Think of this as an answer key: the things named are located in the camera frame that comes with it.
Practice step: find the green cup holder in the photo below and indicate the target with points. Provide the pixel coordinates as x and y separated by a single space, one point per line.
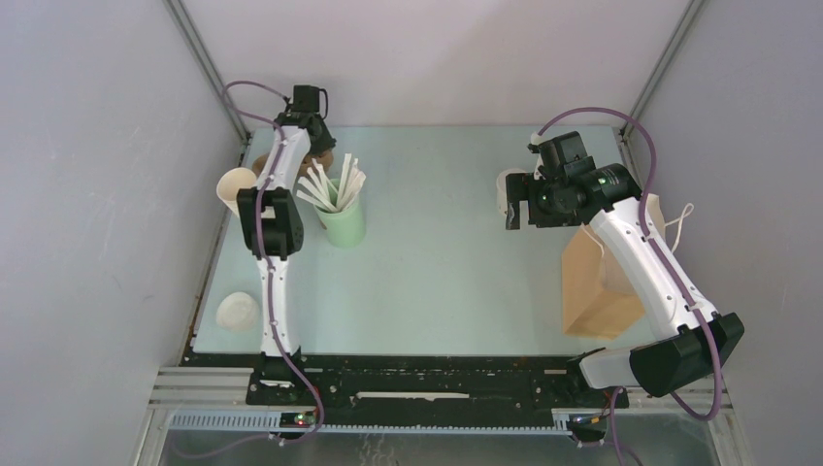
346 228

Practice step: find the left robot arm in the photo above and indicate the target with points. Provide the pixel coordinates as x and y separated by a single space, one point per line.
273 231

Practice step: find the black front rail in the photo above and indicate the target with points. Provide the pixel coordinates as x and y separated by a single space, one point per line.
346 393

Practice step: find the single paper cup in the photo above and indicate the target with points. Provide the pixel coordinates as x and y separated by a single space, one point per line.
501 186

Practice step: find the stack of paper cups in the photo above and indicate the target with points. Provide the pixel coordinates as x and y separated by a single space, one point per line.
229 185

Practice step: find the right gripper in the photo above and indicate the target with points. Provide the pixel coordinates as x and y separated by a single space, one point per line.
524 186

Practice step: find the stack of white lids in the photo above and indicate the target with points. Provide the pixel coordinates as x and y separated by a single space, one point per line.
237 312

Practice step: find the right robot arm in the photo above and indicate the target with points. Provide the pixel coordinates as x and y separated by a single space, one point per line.
691 339

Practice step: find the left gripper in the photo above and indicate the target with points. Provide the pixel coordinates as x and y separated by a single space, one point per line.
328 143

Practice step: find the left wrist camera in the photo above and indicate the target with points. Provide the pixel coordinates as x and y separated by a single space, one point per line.
307 98

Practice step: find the brown paper bag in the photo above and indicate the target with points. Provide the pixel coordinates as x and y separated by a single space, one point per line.
617 270

